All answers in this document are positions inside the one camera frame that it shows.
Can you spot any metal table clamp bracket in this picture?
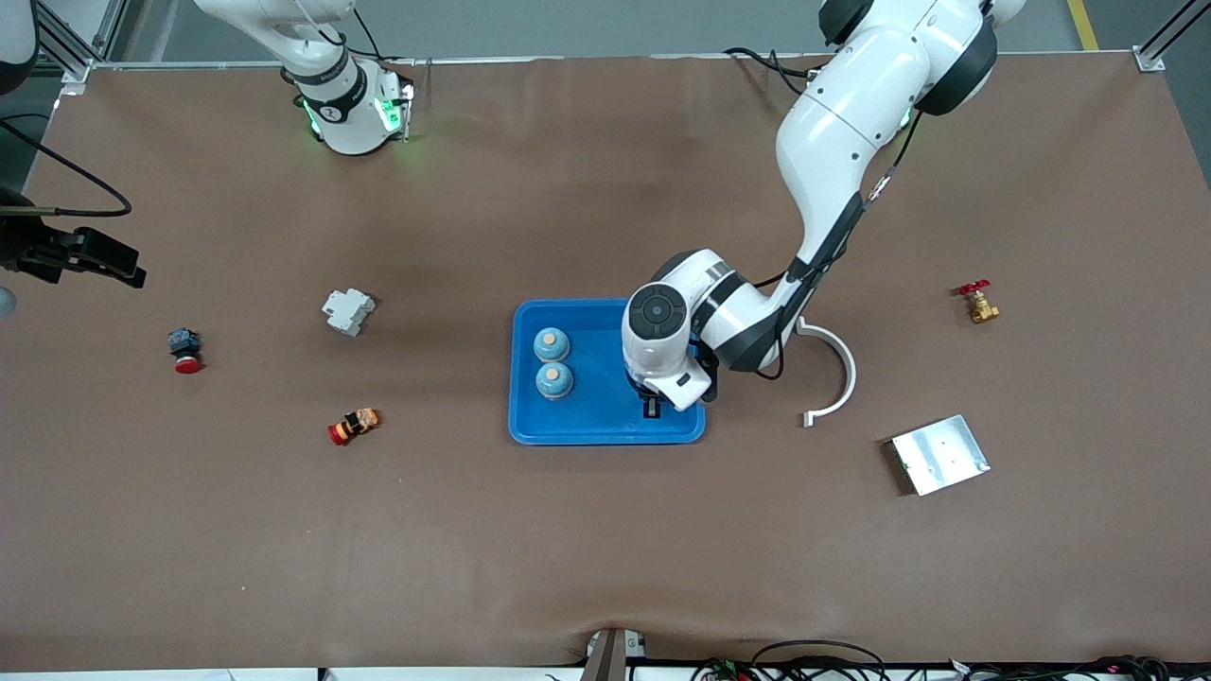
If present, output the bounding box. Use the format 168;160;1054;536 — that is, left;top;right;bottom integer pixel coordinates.
580;627;650;681

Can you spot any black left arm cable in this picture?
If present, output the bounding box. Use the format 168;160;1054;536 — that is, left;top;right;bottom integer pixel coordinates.
752;109;926;381

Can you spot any white circuit breaker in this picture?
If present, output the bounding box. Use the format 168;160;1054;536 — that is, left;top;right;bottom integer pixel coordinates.
322;288;377;338

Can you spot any blue plastic tray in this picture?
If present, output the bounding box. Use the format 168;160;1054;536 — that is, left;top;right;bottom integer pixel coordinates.
508;299;708;446

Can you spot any red emergency stop yellow collar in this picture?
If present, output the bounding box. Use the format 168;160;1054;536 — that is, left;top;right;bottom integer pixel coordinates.
327;408;381;446

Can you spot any aluminium frame strut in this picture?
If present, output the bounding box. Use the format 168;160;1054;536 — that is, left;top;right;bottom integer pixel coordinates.
1133;0;1211;73
36;0;124;88

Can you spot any red mushroom button blue base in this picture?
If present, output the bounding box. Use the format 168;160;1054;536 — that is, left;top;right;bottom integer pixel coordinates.
167;327;204;375

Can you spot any black cable bundle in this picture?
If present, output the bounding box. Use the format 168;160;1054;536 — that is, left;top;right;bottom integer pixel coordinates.
965;655;1176;681

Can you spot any black left base cable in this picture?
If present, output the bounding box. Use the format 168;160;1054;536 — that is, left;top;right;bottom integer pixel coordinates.
724;45;822;99

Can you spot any black looped cable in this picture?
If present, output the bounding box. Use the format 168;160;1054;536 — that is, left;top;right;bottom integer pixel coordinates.
752;640;890;681

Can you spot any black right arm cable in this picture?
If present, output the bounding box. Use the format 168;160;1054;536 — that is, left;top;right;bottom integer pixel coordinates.
0;115;133;218

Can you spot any brown table mat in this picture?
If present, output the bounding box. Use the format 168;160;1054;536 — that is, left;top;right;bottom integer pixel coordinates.
0;52;1211;672

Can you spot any black base cable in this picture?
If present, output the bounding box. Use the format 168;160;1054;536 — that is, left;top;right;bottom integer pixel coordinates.
724;45;822;99
348;0;417;67

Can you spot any white semicircular plastic bracket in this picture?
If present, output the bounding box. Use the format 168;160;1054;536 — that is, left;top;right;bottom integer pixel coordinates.
795;317;858;428

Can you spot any square aluminium plate block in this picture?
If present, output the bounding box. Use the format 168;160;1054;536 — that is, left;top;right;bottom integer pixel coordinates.
889;414;992;498

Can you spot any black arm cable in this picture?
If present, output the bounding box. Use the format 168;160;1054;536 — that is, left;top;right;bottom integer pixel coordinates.
0;115;133;218
752;109;926;381

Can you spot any brass valve with red handle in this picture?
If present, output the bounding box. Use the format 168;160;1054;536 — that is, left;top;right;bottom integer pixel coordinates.
957;280;1001;325

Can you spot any black right base cable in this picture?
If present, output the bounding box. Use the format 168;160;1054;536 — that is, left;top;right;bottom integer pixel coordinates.
348;0;417;67

